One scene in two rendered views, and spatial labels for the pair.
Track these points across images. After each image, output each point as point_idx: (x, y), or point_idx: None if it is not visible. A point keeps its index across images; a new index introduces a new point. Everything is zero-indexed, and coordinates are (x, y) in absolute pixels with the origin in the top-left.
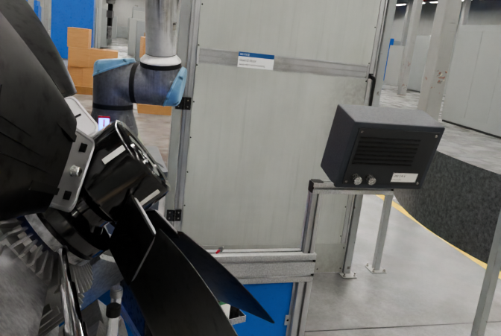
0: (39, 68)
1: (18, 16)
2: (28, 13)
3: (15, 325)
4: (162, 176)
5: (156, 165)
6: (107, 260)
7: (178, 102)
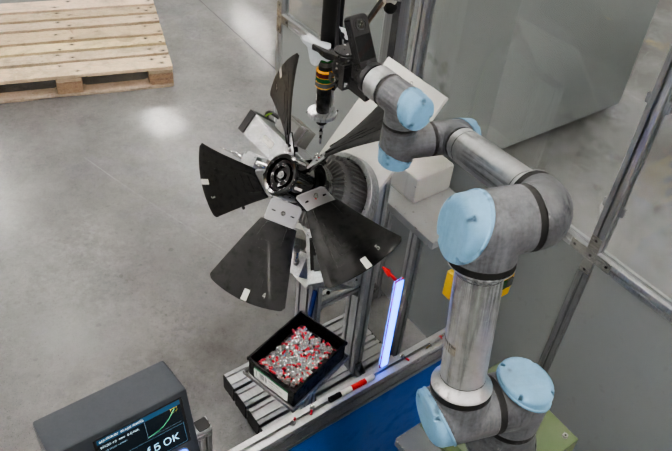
0: (290, 101)
1: (370, 132)
2: (374, 137)
3: (277, 154)
4: (273, 190)
5: (280, 191)
6: (306, 240)
7: (420, 420)
